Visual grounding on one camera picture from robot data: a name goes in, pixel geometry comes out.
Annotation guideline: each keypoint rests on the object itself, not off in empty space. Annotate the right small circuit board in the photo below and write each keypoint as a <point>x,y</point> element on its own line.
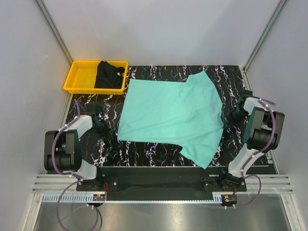
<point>229,200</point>

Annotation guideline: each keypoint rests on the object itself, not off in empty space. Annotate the small circuit board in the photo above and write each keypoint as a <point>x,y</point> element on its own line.
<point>99,197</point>
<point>229,200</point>

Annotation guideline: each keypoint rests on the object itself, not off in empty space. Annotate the yellow plastic bin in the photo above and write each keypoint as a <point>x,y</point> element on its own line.
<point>82,76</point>

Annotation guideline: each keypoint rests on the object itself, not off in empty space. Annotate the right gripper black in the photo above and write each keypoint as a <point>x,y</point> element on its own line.
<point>229,119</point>

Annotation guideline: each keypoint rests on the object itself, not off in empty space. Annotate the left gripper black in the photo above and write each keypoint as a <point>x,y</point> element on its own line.
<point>107,133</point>

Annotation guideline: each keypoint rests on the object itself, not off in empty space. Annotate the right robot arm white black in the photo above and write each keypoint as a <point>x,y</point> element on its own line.
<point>262,134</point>

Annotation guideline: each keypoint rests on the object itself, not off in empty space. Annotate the black t shirt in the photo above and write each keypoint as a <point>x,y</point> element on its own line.
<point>109,76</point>

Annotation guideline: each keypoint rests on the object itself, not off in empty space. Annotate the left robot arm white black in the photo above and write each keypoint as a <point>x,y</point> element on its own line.
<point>63,151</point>

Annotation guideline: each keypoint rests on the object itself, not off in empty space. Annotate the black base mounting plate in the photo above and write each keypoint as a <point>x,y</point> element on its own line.
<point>159,184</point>

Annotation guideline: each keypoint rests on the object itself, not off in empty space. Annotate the aluminium frame rail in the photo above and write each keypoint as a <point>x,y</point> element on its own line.
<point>269,184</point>

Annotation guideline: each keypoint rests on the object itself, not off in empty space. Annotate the left small circuit board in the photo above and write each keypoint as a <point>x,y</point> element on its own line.
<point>99,197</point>

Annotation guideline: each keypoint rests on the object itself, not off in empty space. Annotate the teal t shirt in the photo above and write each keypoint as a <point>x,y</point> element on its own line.
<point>187,114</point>

